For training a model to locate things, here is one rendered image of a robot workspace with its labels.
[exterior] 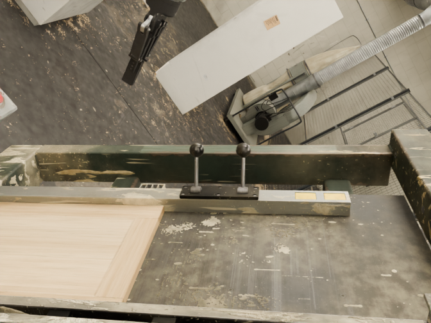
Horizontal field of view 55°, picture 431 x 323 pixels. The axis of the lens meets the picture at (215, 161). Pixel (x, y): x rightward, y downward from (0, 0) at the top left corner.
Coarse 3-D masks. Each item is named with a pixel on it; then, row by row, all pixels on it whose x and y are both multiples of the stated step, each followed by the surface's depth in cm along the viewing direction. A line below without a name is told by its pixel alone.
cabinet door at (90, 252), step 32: (0, 224) 104; (32, 224) 103; (64, 224) 102; (96, 224) 101; (128, 224) 100; (0, 256) 92; (32, 256) 92; (64, 256) 91; (96, 256) 90; (128, 256) 89; (0, 288) 83; (32, 288) 83; (64, 288) 82; (96, 288) 82; (128, 288) 81
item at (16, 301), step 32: (0, 320) 69; (32, 320) 68; (64, 320) 68; (96, 320) 67; (128, 320) 70; (160, 320) 67; (192, 320) 67; (224, 320) 66; (256, 320) 66; (288, 320) 65; (320, 320) 64; (352, 320) 64; (384, 320) 64; (416, 320) 63
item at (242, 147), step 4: (240, 144) 103; (244, 144) 103; (236, 148) 104; (240, 148) 103; (244, 148) 102; (248, 148) 103; (236, 152) 104; (240, 152) 103; (244, 152) 102; (248, 152) 103; (240, 156) 104; (244, 156) 103; (244, 160) 104; (244, 164) 104; (244, 168) 104; (244, 172) 104; (244, 176) 104; (244, 180) 104; (244, 184) 104; (240, 188) 103; (244, 188) 103; (240, 192) 103; (244, 192) 103
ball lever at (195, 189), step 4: (192, 144) 105; (196, 144) 105; (200, 144) 105; (192, 148) 104; (196, 148) 104; (200, 148) 104; (192, 152) 104; (196, 152) 104; (200, 152) 105; (196, 156) 105; (196, 160) 105; (196, 164) 105; (196, 168) 105; (196, 172) 105; (196, 176) 105; (196, 180) 105; (196, 184) 105; (192, 188) 105; (196, 188) 105; (200, 188) 105; (192, 192) 105; (196, 192) 105
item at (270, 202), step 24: (0, 192) 113; (24, 192) 112; (48, 192) 112; (72, 192) 111; (96, 192) 110; (120, 192) 109; (144, 192) 108; (168, 192) 108; (264, 192) 105; (288, 192) 104; (312, 192) 103; (336, 192) 102
